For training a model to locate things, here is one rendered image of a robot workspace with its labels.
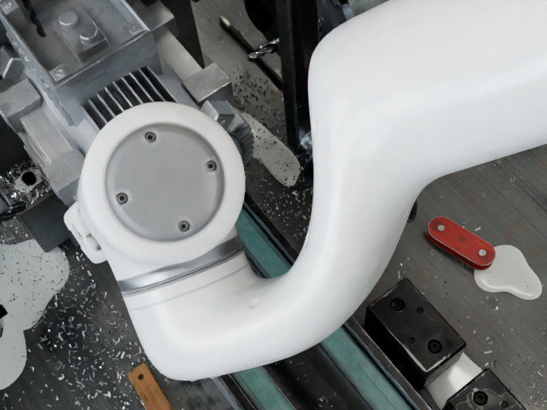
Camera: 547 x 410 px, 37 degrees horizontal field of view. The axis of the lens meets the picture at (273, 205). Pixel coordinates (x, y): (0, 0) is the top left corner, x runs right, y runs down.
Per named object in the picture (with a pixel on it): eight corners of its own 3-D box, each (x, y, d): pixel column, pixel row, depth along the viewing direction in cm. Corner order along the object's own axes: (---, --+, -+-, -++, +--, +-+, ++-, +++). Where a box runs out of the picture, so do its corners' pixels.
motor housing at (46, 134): (28, 152, 95) (-38, 51, 78) (165, 68, 99) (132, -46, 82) (117, 281, 87) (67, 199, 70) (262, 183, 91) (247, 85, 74)
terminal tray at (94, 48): (15, 53, 82) (-12, 5, 76) (105, 0, 85) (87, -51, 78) (74, 133, 78) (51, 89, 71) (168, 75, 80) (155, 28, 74)
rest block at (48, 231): (23, 220, 105) (-11, 175, 94) (70, 190, 106) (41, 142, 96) (46, 255, 102) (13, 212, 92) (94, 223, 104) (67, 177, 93)
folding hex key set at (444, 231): (421, 237, 100) (422, 230, 99) (435, 217, 101) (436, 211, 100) (484, 276, 98) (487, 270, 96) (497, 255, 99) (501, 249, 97)
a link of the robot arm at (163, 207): (228, 243, 55) (180, 114, 55) (277, 245, 43) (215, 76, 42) (109, 290, 53) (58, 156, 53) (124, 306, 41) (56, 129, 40)
